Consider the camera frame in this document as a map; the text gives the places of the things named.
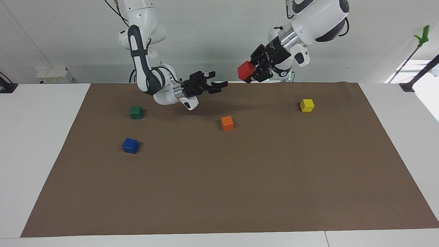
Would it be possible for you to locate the black table clamp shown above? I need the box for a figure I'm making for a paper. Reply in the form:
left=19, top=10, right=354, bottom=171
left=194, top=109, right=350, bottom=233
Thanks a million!
left=0, top=72, right=18, bottom=94

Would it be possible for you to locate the white wall power strip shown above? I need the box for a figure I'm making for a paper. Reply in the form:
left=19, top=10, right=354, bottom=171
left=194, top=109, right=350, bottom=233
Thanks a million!
left=36, top=67, right=74, bottom=84

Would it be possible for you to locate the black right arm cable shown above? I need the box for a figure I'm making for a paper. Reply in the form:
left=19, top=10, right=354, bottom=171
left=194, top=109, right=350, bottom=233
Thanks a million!
left=103, top=0, right=130, bottom=28

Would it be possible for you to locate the blue wooden block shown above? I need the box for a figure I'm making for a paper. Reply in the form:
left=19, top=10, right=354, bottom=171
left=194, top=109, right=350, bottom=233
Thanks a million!
left=122, top=138, right=140, bottom=154

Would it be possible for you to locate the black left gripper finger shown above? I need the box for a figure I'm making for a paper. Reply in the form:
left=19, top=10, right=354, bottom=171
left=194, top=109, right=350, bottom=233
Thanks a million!
left=250, top=45, right=265, bottom=66
left=252, top=69, right=271, bottom=83

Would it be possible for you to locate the green-tipped thin rod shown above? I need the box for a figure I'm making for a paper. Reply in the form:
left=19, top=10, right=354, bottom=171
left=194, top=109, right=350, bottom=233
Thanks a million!
left=388, top=25, right=430, bottom=84

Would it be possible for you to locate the red wooden block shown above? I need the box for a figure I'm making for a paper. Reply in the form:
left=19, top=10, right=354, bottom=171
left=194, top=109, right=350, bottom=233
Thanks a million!
left=237, top=61, right=257, bottom=82

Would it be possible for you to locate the black pole with base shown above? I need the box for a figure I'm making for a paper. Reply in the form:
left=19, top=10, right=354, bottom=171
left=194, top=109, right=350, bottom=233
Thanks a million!
left=400, top=54, right=439, bottom=92

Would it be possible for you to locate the brown table mat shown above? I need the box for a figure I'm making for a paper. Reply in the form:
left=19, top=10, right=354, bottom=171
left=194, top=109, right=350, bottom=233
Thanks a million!
left=21, top=82, right=439, bottom=238

